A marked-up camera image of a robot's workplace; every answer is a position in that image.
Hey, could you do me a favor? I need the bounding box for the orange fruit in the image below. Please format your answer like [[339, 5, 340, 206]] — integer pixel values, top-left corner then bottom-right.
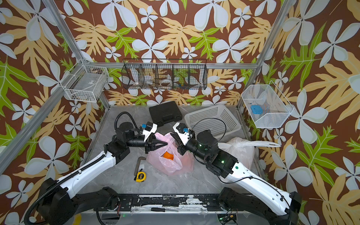
[[162, 151, 174, 160]]

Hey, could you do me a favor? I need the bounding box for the yellow tape measure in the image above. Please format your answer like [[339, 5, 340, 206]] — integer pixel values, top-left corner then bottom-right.
[[134, 171, 147, 182]]

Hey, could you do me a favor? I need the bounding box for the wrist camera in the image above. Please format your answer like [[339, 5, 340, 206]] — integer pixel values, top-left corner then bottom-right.
[[173, 122, 194, 145], [141, 122, 158, 141]]

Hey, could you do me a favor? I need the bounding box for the black wire basket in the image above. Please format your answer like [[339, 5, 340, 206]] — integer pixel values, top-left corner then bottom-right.
[[121, 58, 208, 90]]

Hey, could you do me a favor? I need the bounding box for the black screwdriver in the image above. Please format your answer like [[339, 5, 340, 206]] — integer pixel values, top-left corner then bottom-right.
[[151, 207, 178, 212]]

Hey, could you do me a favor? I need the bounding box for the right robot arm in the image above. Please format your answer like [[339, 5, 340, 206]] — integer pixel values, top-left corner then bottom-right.
[[171, 128, 302, 225]]

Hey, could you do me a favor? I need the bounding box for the pink printed plastic bag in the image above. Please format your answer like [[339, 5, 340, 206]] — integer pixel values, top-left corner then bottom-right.
[[146, 133, 194, 175]]

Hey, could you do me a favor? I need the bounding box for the white tape roll in basket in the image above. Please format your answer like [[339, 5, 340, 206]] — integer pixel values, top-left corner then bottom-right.
[[160, 79, 173, 87]]

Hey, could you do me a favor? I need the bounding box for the white plastic perforated basket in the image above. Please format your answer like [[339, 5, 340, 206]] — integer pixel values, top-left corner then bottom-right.
[[184, 105, 242, 140]]

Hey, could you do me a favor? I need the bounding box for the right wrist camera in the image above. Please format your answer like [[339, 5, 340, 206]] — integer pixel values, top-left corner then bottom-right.
[[173, 122, 194, 145]]

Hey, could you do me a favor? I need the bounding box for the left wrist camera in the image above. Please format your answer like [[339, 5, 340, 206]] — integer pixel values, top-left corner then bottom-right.
[[141, 122, 158, 141]]

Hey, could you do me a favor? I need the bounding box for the white wire basket left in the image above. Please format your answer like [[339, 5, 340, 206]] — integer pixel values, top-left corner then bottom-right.
[[61, 60, 109, 103]]

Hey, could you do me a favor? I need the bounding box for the blue object in basket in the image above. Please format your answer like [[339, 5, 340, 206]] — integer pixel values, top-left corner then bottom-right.
[[250, 105, 263, 114]]

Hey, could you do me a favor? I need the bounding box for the large metal hex key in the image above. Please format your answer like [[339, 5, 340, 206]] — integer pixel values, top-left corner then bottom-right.
[[134, 157, 146, 176]]

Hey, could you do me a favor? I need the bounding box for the yellow tape roll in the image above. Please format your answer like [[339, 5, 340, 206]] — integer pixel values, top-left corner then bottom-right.
[[72, 214, 82, 225]]

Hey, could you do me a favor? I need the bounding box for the white plastic bag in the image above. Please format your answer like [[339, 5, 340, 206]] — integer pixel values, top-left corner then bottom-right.
[[218, 137, 281, 169]]

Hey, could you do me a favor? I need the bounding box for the black plastic tool case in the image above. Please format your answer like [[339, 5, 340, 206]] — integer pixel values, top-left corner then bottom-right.
[[149, 101, 183, 127]]

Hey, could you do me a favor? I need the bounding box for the white mesh basket right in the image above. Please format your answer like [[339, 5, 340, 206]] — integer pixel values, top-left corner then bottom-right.
[[241, 82, 294, 129]]

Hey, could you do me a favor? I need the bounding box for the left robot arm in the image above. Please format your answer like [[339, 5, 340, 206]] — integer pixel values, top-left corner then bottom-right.
[[23, 112, 168, 225]]

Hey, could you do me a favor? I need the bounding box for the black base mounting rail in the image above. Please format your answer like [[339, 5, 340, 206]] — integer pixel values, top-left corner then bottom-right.
[[112, 193, 245, 212]]

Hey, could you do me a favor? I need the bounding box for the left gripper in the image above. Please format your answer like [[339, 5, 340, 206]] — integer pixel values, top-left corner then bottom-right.
[[125, 133, 167, 154]]

